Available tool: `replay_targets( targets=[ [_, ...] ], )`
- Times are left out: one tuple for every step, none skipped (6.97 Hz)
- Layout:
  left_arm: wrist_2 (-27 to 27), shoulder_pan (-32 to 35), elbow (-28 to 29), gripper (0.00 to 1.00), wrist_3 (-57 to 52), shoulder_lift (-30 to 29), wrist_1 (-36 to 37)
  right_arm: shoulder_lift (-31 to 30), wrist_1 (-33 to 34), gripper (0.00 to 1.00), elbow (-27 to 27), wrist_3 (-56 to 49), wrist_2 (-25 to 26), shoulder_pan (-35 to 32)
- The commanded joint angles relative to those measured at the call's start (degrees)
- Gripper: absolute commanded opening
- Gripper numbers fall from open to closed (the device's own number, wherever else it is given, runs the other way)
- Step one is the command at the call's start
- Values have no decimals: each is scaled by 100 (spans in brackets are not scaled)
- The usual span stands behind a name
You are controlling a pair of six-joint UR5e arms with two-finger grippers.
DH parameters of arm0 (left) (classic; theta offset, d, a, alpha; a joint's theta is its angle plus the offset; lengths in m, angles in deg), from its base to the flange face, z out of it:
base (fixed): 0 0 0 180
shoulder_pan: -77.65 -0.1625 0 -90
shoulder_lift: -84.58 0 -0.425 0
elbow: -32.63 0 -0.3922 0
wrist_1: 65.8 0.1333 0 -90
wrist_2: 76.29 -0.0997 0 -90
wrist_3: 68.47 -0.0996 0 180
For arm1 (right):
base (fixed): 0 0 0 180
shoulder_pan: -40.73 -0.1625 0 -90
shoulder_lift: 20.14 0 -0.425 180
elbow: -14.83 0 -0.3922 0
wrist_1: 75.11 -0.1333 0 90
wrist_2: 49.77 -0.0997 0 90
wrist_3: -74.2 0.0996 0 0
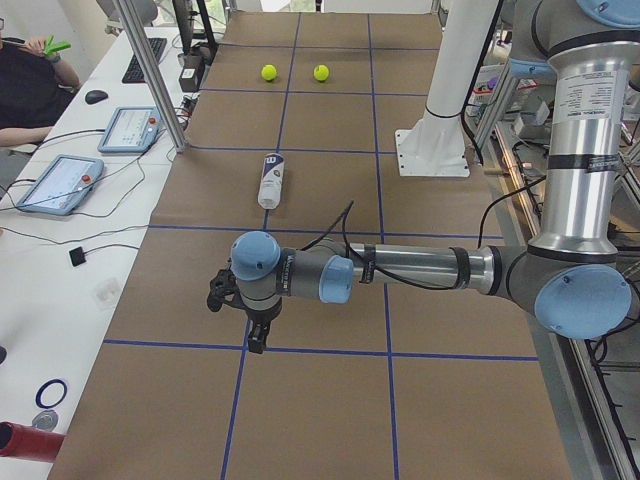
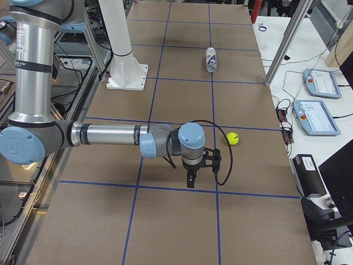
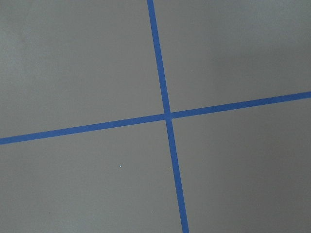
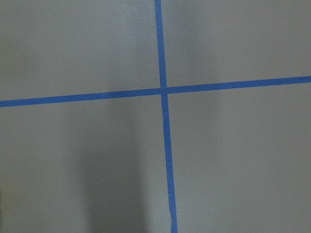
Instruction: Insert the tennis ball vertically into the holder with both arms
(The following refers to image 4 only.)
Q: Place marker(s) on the blue tape strip lengthwise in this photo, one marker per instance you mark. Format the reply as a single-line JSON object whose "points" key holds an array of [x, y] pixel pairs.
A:
{"points": [[166, 117]]}

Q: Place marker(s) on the blue tape strip crosswise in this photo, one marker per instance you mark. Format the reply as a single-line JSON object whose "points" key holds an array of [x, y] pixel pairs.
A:
{"points": [[155, 91]]}

